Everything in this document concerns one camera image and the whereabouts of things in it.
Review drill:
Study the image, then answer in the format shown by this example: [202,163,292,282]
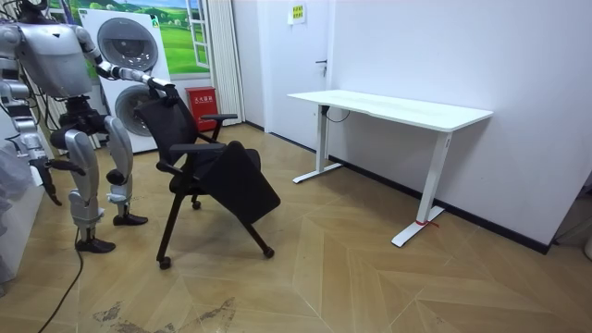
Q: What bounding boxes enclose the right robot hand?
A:
[29,155,88,207]

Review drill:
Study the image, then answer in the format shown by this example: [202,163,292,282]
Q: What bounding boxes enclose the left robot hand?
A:
[146,77,181,105]

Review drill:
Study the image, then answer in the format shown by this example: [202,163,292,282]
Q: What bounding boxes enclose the black mesh office chair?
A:
[133,93,282,271]

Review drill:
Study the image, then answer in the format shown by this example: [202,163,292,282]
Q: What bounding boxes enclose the red fire extinguisher box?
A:
[185,85,220,133]

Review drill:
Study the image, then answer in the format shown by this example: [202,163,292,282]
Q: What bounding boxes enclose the robot legs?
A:
[49,114,150,254]

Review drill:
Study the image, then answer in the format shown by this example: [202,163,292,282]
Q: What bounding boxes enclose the white washing machine tower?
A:
[78,7,173,154]

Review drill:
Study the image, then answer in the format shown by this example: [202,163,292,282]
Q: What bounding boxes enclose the white pleated curtain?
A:
[205,0,246,127]

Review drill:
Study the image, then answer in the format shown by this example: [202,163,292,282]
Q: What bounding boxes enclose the robot body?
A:
[0,0,108,140]

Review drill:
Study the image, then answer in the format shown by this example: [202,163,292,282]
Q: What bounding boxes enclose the white door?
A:
[264,0,332,150]

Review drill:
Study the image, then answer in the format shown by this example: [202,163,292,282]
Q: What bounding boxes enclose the yellow paper sign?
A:
[287,3,308,26]

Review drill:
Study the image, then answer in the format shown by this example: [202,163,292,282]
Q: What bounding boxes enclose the white standing desk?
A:
[286,89,495,249]

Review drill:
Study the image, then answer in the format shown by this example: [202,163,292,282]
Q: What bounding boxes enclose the green landscape wall poster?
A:
[47,0,212,78]

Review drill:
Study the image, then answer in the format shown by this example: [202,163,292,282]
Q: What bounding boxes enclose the black floor cable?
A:
[36,228,85,333]

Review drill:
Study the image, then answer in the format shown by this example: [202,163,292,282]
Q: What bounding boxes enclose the cable bundle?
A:
[0,0,23,23]

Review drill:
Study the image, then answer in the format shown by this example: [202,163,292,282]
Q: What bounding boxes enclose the black desk cable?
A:
[321,105,352,125]

